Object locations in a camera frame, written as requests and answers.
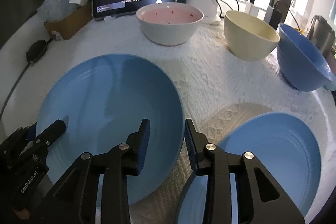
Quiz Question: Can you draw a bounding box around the white bowl pink inside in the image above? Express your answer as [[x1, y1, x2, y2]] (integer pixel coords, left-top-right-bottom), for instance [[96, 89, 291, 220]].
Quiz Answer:
[[135, 2, 204, 46]]

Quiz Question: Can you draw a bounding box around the white textured tablecloth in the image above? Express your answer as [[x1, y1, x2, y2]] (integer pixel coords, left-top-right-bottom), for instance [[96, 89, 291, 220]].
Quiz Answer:
[[1, 16, 335, 222]]

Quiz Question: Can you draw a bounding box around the cardboard box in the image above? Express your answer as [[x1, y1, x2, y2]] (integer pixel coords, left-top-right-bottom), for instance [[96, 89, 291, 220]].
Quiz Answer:
[[44, 2, 92, 40]]

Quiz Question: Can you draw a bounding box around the white lamp base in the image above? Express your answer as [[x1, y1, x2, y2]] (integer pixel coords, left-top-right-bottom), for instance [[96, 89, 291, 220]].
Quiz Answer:
[[186, 0, 221, 25]]

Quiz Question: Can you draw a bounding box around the white charger plug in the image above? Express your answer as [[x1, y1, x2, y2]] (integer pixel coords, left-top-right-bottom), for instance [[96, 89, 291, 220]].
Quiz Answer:
[[244, 0, 259, 17]]

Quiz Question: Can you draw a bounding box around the clear plastic bag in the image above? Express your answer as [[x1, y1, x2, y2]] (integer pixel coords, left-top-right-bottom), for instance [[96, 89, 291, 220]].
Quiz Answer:
[[37, 0, 78, 22]]

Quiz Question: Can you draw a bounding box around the black round cable device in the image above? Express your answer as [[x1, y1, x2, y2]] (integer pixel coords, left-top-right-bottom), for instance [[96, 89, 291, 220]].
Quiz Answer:
[[1, 39, 52, 118]]

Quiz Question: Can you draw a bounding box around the large light blue plate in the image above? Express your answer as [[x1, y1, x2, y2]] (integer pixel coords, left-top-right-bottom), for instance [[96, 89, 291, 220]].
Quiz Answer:
[[37, 54, 184, 204]]

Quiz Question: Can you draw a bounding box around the light blue small bowl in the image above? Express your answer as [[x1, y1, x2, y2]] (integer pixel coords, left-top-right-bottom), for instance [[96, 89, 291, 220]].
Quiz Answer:
[[324, 76, 336, 92]]

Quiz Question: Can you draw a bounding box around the steel travel tumbler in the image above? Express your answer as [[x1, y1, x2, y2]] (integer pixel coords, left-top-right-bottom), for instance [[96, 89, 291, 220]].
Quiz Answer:
[[307, 15, 335, 57]]

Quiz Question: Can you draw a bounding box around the black power adapter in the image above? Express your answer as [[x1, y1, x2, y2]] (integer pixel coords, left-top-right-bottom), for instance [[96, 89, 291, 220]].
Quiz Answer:
[[264, 6, 282, 30]]

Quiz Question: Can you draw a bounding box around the cream bowl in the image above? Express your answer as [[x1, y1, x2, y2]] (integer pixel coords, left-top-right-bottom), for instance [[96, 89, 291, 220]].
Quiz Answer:
[[224, 10, 280, 62]]

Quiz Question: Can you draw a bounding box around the dark blue bowl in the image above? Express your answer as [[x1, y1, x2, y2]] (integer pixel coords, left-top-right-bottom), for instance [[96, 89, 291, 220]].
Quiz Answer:
[[277, 23, 334, 92]]

